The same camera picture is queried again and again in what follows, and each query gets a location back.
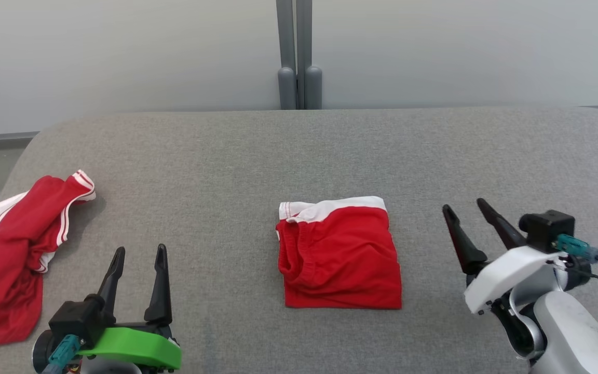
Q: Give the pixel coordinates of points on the grey metal partition post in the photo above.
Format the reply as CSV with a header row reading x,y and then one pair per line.
x,y
286,52
309,52

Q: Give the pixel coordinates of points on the teal right camera connector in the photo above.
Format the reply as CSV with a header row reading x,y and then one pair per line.
x,y
576,246

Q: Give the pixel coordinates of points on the red Bulls basketball jersey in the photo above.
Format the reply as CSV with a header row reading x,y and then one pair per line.
x,y
8,249

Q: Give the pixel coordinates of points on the teal camera connector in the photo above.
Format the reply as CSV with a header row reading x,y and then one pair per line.
x,y
576,246
64,350

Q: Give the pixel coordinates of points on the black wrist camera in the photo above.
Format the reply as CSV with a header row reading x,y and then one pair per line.
x,y
73,317
548,228

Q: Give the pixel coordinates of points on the teal left camera connector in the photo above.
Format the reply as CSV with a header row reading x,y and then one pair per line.
x,y
64,350

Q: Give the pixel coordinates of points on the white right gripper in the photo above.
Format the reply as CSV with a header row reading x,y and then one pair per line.
x,y
512,270

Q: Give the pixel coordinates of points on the red shorts with white trim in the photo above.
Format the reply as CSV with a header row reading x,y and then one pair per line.
x,y
340,254

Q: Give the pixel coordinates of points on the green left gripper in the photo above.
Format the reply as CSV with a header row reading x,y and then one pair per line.
x,y
133,345

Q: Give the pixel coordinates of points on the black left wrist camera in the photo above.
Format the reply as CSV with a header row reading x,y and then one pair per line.
x,y
73,317

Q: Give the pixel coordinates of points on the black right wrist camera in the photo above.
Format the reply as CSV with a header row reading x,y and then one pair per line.
x,y
548,228

